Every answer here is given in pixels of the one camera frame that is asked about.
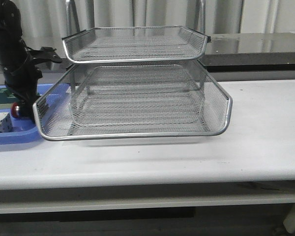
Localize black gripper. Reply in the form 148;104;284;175
3;46;62;123

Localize red emergency stop button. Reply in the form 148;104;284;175
10;102;18;118

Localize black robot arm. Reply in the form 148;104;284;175
0;0;62;120

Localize green terminal block module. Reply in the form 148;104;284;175
0;88;17;109

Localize blue plastic tray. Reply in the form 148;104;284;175
0;82;78;145

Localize white circuit breaker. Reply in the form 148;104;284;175
0;112;13;133

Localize grey stone counter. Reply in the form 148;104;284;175
0;32;295;73

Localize white table leg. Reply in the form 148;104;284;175
283;204;295;234

